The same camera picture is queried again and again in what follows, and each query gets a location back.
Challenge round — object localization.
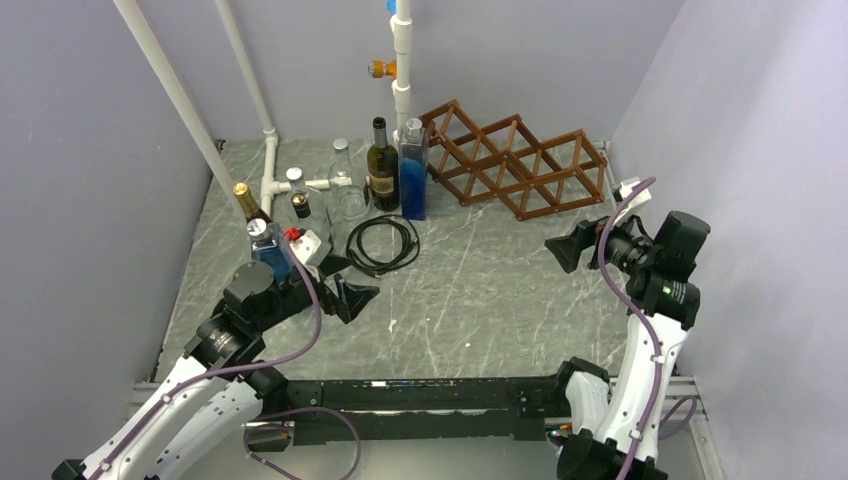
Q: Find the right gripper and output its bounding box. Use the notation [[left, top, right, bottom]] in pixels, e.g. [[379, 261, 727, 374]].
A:
[[545, 204, 658, 274]]

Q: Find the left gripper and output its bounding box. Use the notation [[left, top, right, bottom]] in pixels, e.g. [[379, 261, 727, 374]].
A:
[[254, 252, 379, 332]]

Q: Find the blue label clear bottle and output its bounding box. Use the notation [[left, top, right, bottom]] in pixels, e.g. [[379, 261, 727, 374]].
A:
[[398, 118, 428, 221], [246, 218, 292, 284]]

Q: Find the clear glass bottle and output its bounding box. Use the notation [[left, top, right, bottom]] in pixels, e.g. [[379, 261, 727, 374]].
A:
[[285, 167, 309, 196], [327, 138, 369, 221]]

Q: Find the dark green wine bottle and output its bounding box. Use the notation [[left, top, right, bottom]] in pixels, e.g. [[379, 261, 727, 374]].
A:
[[367, 117, 400, 212]]

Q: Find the brown gold-capped wine bottle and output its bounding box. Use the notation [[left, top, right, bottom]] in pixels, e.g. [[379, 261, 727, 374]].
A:
[[232, 182, 273, 223]]

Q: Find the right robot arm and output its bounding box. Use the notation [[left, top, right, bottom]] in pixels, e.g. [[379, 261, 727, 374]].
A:
[[544, 211, 711, 479]]

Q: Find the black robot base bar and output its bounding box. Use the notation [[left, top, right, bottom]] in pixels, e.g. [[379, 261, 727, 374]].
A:
[[257, 375, 571, 446]]

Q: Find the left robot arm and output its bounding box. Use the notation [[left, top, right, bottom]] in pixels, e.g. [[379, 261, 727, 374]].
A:
[[51, 261, 380, 479]]

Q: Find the brown wooden wine rack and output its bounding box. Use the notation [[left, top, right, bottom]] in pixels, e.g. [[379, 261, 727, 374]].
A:
[[420, 100, 608, 221]]

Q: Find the orange valve fitting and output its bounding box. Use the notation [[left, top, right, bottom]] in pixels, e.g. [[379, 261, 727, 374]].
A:
[[367, 60, 398, 80]]

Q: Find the coiled black cable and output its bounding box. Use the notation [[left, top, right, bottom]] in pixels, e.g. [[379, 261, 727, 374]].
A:
[[346, 212, 423, 279]]

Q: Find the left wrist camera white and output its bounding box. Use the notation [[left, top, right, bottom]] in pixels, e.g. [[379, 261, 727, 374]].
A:
[[283, 227, 331, 267]]

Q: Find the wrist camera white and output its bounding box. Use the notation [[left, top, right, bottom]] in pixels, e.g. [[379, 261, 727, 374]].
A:
[[283, 227, 331, 267], [612, 177, 652, 217]]

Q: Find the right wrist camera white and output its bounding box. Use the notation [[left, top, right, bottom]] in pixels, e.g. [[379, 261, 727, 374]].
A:
[[612, 177, 652, 217]]

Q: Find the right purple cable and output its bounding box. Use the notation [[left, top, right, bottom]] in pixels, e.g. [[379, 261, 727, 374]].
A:
[[546, 175, 700, 480]]

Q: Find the purple cable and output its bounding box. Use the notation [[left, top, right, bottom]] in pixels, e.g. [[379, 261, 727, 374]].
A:
[[86, 241, 364, 480], [546, 175, 700, 480]]

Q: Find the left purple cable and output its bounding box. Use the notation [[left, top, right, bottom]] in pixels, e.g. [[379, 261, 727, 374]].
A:
[[86, 241, 364, 480]]

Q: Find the aluminium rail frame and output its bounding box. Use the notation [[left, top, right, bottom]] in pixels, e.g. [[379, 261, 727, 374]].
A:
[[105, 377, 723, 480]]

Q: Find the white PVC pipe frame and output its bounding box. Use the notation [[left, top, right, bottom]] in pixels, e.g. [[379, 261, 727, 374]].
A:
[[114, 1, 413, 213]]

